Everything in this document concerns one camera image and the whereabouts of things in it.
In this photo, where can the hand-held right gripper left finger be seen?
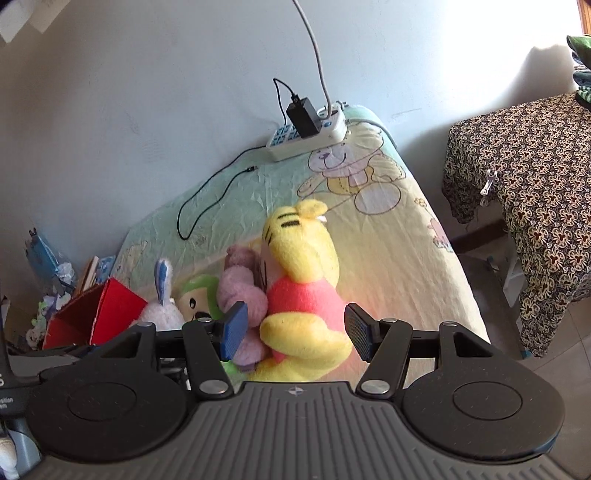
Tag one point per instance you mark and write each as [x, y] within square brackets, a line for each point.
[233, 330]

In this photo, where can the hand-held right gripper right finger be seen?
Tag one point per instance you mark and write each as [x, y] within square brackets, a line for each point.
[358, 332]

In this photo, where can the pink plush toy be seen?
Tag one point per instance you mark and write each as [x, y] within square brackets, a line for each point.
[240, 290]

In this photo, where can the green plush toy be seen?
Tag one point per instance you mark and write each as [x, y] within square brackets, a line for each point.
[198, 295]

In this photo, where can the white bunny plush plaid ears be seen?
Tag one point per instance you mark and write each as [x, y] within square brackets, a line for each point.
[161, 314]

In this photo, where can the yellow bear plush red shirt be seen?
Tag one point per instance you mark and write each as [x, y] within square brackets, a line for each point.
[300, 258]

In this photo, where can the red cardboard box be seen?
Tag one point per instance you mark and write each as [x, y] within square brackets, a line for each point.
[115, 304]

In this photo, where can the small green toy figure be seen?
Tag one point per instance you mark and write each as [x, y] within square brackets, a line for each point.
[46, 307]

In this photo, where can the cartoon printed bed sheet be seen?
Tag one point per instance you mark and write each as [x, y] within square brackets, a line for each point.
[406, 258]

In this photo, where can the tan hardcover book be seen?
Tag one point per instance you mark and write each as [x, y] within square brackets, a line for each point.
[87, 277]

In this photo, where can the blue plastic packet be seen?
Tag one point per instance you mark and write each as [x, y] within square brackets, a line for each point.
[44, 251]

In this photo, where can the blue patterned book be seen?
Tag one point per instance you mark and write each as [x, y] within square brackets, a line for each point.
[107, 265]

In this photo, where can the white power strip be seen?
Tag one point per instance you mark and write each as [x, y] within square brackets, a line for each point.
[281, 141]

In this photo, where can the black charger adapter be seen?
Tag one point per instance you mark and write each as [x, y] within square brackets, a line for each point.
[302, 115]

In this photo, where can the brown patterned tablecloth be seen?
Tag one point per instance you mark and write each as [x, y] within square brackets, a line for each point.
[545, 184]

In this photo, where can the stack of folded clothes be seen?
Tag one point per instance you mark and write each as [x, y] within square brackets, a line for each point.
[582, 69]

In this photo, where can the white paper sheets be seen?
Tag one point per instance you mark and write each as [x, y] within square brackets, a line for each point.
[23, 18]

